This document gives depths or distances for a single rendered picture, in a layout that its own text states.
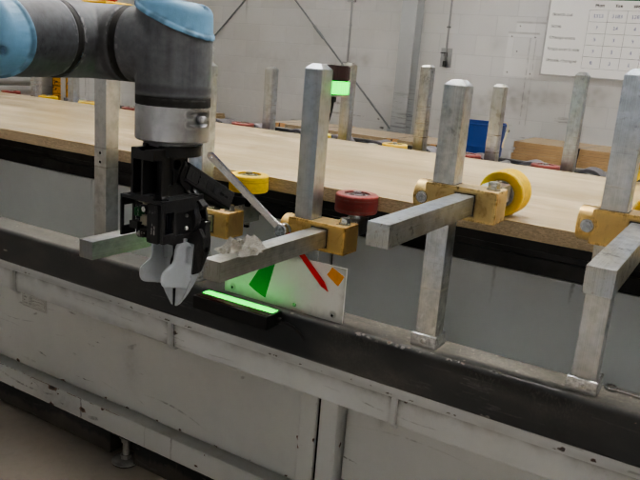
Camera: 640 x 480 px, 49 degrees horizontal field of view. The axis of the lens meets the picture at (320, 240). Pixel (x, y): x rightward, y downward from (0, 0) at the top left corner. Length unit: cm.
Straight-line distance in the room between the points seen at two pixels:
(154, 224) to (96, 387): 132
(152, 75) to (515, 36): 785
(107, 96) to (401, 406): 85
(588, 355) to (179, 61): 69
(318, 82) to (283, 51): 882
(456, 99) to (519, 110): 744
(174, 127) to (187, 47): 9
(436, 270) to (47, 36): 66
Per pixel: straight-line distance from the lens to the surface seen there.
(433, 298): 115
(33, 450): 227
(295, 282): 127
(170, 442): 195
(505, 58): 861
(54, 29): 84
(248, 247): 102
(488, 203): 108
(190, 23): 85
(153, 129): 86
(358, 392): 130
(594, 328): 109
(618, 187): 105
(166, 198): 87
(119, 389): 208
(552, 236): 124
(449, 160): 111
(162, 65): 85
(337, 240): 120
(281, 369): 138
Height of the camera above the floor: 114
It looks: 14 degrees down
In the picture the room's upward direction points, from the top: 5 degrees clockwise
